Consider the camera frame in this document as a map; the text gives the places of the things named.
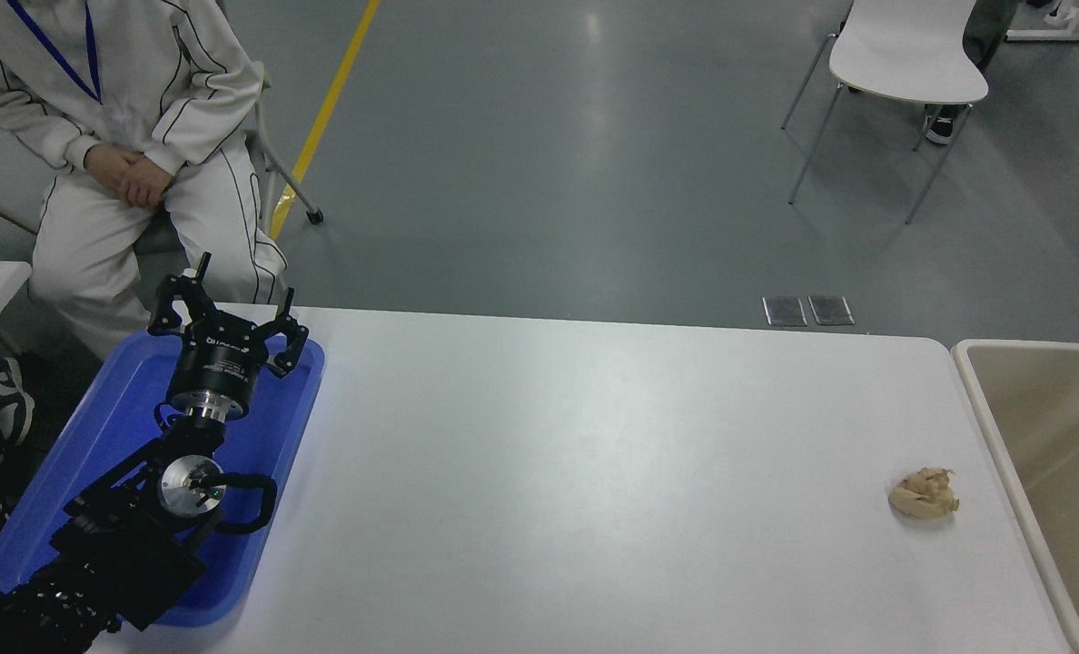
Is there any white chair with metal legs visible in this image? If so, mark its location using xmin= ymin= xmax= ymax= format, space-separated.
xmin=780 ymin=0 xmax=990 ymax=225

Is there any large pale bin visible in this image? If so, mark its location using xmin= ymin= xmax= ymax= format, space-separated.
xmin=951 ymin=340 xmax=1079 ymax=654

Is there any white metal stand base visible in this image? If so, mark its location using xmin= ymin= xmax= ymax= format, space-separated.
xmin=1003 ymin=0 xmax=1079 ymax=43

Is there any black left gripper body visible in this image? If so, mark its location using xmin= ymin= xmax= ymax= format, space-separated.
xmin=167 ymin=318 xmax=273 ymax=411

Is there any person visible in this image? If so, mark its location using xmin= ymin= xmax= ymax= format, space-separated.
xmin=924 ymin=0 xmax=1020 ymax=146
xmin=0 ymin=0 xmax=288 ymax=360

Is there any grey wheeled chair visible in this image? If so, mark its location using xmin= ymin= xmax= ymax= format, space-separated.
xmin=0 ymin=62 xmax=324 ymax=239

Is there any person's left hand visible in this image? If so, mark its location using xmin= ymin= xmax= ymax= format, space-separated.
xmin=115 ymin=155 xmax=177 ymax=211

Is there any blue plastic tray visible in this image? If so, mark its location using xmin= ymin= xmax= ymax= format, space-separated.
xmin=0 ymin=329 xmax=327 ymax=629

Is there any person's right hand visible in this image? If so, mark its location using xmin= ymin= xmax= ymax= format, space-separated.
xmin=83 ymin=144 xmax=141 ymax=192

